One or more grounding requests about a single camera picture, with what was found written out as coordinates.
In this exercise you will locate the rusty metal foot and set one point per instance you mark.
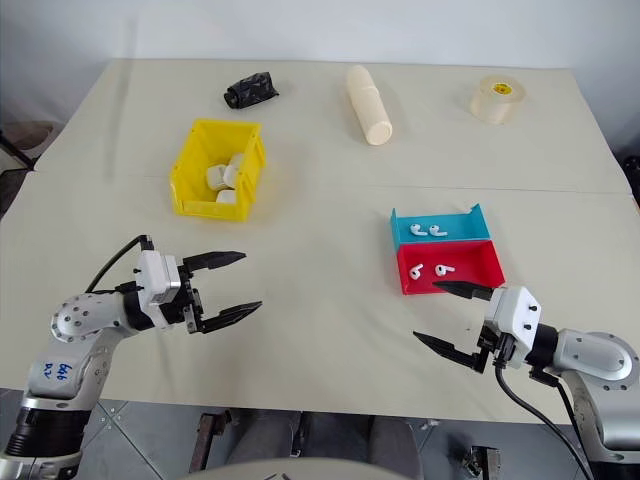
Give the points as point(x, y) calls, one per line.
point(210, 435)
point(482, 462)

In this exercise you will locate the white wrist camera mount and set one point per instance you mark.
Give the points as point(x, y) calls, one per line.
point(157, 277)
point(517, 315)

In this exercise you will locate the white plastic block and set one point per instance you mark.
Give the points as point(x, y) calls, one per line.
point(215, 176)
point(231, 174)
point(237, 159)
point(226, 196)

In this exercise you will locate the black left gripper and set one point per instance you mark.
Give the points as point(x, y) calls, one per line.
point(192, 310)

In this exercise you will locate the translucent tape roll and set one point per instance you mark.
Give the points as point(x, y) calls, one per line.
point(497, 102)

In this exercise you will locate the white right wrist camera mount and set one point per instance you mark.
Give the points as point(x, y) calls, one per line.
point(517, 315)

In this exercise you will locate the cream plastic cylinder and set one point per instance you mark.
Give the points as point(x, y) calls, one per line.
point(367, 105)

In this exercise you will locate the dark stool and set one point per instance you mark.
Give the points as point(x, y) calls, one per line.
point(22, 135)

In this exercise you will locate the red open tray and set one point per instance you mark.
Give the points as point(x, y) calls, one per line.
point(475, 265)

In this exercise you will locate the black crumpled plastic bag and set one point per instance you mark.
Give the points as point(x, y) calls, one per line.
point(250, 89)

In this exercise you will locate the black object at wall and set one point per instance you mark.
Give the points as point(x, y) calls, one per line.
point(632, 175)

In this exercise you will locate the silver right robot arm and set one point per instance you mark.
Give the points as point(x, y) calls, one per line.
point(595, 355)

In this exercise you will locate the yellow plastic bin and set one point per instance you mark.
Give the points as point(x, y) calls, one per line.
point(200, 150)

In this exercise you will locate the blue open tray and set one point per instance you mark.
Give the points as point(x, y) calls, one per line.
point(462, 227)

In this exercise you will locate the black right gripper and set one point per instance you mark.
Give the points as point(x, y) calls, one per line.
point(492, 352)

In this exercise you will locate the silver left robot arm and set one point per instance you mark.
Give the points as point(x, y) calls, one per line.
point(75, 320)

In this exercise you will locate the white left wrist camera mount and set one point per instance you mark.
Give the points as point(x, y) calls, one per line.
point(157, 277)

